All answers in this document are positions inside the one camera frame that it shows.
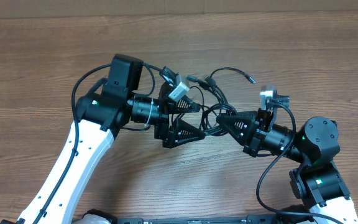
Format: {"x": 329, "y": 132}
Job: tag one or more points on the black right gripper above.
{"x": 242, "y": 132}

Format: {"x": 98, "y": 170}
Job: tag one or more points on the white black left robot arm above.
{"x": 133, "y": 91}

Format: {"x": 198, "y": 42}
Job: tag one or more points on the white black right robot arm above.
{"x": 316, "y": 181}

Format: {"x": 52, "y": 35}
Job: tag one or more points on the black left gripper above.
{"x": 169, "y": 135}

